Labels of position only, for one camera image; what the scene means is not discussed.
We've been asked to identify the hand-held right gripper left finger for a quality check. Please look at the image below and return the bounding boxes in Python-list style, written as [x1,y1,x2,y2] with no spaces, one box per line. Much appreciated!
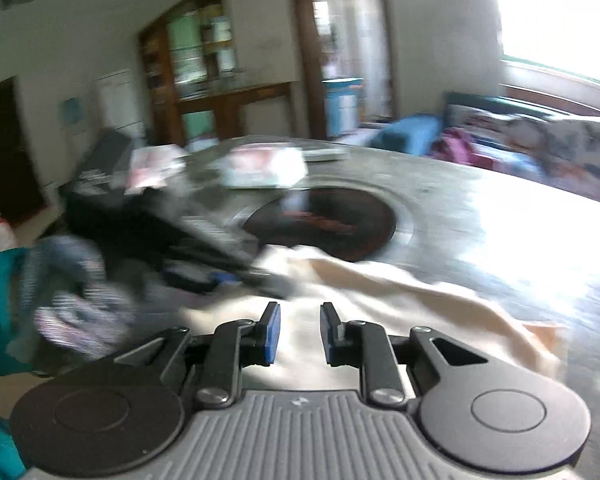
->
[115,301,282,409]

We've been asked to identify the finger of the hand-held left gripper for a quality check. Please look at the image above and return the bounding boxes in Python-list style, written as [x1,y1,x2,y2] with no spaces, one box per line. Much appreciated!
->
[162,259,241,295]
[180,215,293,301]

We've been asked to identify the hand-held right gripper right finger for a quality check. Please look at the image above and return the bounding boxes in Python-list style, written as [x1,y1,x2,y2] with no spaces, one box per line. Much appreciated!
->
[320,301,491,407]

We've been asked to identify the cream cloth garment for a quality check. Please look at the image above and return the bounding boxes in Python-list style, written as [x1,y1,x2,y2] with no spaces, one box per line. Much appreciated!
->
[180,242,568,391]

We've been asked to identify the person's left hand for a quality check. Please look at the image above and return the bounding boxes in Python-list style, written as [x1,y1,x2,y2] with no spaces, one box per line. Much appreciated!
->
[22,235,141,361]

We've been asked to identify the red and white packet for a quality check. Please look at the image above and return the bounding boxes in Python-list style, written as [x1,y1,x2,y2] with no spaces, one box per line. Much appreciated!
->
[125,144,186,196]

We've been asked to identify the dark round table inset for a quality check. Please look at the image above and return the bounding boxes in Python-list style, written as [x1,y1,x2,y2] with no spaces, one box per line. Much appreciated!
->
[242,187,398,261]

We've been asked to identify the white refrigerator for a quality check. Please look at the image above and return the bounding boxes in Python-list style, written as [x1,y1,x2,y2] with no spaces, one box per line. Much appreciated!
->
[96,69,148,141]

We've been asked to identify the dark wooden door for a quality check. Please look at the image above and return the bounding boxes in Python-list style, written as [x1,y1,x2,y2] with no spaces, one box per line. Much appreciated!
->
[0,77,46,226]

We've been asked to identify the wooden display cabinet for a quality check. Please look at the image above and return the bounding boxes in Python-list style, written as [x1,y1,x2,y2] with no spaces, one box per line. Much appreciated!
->
[137,0,301,148]

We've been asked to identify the blue cabinet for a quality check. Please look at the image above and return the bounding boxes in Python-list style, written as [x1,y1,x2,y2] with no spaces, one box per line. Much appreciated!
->
[324,77,363,136]

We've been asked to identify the blue sofa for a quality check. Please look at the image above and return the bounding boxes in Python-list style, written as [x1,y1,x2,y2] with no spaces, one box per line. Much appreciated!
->
[375,92,600,206]

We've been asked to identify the pink cloth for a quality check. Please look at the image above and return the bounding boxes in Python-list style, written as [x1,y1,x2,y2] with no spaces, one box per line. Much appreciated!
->
[432,127,476,163]

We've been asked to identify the low butterfly print cushion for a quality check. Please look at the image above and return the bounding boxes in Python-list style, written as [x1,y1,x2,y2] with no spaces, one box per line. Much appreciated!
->
[447,102,551,161]

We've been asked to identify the large butterfly print cushion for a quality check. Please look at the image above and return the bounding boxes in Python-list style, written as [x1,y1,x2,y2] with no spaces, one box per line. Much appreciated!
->
[505,115,600,206]

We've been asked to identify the window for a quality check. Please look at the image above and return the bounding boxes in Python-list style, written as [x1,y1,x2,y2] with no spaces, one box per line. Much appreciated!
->
[490,0,600,86]

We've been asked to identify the dark wooden door frame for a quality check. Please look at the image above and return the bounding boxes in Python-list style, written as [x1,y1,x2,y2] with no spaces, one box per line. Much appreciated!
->
[287,0,398,138]

